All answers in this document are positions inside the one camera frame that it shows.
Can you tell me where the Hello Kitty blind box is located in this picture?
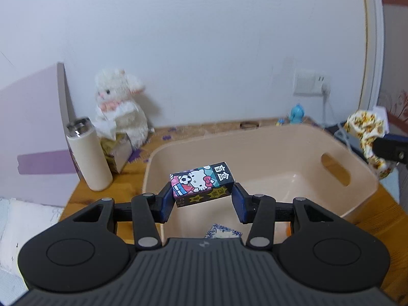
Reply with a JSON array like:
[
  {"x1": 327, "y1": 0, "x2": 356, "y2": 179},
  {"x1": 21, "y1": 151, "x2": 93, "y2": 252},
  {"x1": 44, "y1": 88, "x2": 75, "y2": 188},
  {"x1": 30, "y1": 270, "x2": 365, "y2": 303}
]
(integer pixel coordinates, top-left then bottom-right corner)
[{"x1": 169, "y1": 162, "x2": 234, "y2": 207}]

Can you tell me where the white plug and cable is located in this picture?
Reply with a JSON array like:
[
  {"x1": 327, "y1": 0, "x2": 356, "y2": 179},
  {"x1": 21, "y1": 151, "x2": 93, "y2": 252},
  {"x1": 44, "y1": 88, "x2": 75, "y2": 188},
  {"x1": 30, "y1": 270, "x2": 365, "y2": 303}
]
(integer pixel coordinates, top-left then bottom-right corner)
[{"x1": 320, "y1": 82, "x2": 351, "y2": 154}]

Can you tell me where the blue white packet in bin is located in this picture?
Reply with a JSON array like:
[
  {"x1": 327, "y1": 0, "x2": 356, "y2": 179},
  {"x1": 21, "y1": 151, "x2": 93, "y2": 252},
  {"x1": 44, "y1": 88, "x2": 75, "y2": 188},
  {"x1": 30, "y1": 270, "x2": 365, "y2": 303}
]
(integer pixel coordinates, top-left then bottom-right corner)
[{"x1": 205, "y1": 224, "x2": 242, "y2": 239}]

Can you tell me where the blue cartoon figurine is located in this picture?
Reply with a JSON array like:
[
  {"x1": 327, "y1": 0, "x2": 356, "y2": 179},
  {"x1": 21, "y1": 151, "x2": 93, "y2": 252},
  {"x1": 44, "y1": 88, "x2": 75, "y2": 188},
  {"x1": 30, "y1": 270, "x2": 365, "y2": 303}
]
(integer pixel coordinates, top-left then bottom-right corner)
[{"x1": 288, "y1": 104, "x2": 305, "y2": 124}]

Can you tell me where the white door frame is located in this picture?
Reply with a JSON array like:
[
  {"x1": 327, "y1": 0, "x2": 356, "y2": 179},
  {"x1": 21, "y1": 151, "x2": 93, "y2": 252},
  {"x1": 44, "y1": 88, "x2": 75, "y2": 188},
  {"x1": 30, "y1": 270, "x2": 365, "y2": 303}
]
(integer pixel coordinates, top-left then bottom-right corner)
[{"x1": 359, "y1": 0, "x2": 385, "y2": 110}]

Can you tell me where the white wall switch socket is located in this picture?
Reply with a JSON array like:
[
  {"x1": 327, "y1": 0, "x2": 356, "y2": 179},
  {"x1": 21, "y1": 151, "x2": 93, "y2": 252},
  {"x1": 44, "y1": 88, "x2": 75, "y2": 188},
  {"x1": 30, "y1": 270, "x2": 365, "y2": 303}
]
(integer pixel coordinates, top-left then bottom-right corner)
[{"x1": 293, "y1": 70, "x2": 330, "y2": 97}]

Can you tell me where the floral yellow scrunchie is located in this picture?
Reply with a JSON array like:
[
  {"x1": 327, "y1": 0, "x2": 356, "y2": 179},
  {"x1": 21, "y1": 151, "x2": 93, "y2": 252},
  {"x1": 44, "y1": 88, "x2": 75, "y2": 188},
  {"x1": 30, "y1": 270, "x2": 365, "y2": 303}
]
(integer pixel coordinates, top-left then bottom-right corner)
[{"x1": 344, "y1": 110, "x2": 395, "y2": 180}]

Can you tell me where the beige plastic storage bin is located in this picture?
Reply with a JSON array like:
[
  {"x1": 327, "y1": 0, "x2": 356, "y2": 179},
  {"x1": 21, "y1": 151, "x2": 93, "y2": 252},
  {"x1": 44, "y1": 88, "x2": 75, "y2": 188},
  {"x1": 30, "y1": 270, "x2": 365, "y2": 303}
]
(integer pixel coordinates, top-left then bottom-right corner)
[{"x1": 142, "y1": 124, "x2": 380, "y2": 245}]

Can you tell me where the cream thermos bottle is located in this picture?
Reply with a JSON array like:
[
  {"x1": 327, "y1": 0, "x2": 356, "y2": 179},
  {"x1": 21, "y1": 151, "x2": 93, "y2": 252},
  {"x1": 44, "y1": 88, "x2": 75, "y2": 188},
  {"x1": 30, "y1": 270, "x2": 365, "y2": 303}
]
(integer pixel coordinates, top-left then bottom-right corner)
[{"x1": 66, "y1": 118, "x2": 113, "y2": 191}]

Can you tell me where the white plush bunny toy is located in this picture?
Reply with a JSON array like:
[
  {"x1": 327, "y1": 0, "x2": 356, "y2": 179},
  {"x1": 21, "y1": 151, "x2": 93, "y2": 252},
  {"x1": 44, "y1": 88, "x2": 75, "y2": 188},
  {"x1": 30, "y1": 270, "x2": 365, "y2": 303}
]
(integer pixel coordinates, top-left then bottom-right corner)
[{"x1": 95, "y1": 68, "x2": 149, "y2": 148}]

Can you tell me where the lavender headboard panel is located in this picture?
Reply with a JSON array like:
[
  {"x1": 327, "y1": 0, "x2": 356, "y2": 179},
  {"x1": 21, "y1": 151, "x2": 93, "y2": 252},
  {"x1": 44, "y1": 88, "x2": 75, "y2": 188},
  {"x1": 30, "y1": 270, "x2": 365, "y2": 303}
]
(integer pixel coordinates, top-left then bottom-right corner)
[{"x1": 1, "y1": 63, "x2": 80, "y2": 207}]

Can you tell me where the tissue box with tissue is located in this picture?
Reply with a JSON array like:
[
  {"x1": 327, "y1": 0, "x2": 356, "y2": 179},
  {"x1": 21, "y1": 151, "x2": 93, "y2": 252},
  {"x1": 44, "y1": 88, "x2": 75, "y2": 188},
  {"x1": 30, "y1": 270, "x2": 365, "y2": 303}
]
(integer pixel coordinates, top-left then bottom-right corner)
[{"x1": 94, "y1": 121, "x2": 133, "y2": 174}]

